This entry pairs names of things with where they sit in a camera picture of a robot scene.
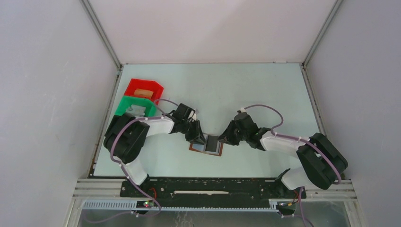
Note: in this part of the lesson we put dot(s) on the clear card in green bin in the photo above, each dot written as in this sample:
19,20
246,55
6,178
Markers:
136,110

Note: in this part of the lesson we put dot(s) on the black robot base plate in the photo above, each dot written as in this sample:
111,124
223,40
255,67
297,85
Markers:
225,193

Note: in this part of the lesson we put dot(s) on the red plastic bin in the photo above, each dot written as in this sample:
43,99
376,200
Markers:
147,89

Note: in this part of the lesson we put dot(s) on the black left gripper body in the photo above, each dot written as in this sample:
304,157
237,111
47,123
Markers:
183,129

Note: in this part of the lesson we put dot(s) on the green plastic bin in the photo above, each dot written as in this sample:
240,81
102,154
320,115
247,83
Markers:
127,101

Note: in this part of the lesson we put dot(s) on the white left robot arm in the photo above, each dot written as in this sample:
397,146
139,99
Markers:
126,135

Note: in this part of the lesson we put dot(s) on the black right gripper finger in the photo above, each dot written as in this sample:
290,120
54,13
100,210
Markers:
230,132
234,141

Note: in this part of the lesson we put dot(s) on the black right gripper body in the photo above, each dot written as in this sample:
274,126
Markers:
243,135

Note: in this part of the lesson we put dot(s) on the brown leather card holder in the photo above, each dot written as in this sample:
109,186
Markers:
212,147

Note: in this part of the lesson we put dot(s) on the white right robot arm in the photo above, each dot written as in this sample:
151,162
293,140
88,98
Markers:
321,162

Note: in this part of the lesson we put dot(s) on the orange card in red bin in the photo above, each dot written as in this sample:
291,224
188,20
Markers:
143,93

